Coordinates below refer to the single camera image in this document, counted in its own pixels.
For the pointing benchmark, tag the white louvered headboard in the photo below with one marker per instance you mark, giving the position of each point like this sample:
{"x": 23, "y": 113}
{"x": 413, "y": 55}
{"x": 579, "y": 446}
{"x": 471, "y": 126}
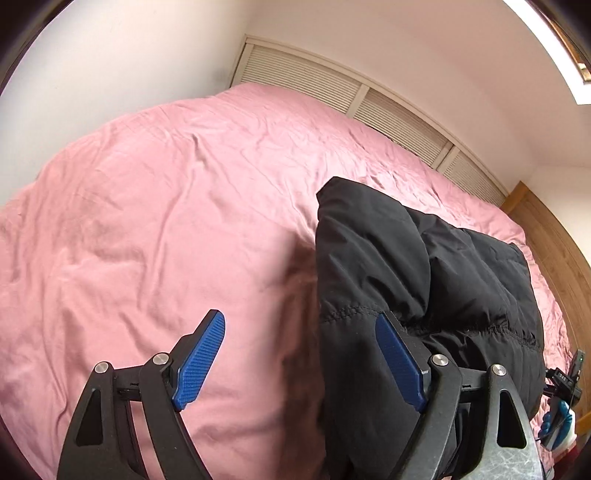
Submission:
{"x": 295, "y": 76}

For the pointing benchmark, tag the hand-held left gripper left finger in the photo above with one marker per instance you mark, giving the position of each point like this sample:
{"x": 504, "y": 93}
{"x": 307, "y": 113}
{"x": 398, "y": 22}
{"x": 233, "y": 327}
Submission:
{"x": 201, "y": 360}

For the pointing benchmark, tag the pink bed duvet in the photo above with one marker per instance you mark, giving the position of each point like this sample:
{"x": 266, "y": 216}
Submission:
{"x": 161, "y": 207}

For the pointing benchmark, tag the person's right hand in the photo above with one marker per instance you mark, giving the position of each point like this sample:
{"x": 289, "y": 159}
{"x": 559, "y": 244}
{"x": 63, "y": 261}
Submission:
{"x": 558, "y": 420}

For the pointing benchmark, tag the black puffer coat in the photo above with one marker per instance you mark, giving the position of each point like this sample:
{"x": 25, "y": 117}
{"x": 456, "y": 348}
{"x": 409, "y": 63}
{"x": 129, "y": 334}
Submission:
{"x": 369, "y": 258}

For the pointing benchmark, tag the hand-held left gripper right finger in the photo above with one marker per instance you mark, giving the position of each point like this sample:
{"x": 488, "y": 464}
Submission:
{"x": 399, "y": 360}

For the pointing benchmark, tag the wooden bed side board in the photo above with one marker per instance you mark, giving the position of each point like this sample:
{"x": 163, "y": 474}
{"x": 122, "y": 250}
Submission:
{"x": 554, "y": 244}

